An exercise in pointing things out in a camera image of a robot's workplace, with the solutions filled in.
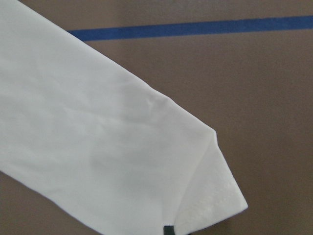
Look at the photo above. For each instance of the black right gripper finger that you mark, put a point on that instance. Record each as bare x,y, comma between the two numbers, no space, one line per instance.
168,230

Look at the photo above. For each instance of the cream long-sleeve cat shirt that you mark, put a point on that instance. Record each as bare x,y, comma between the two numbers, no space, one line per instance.
119,156

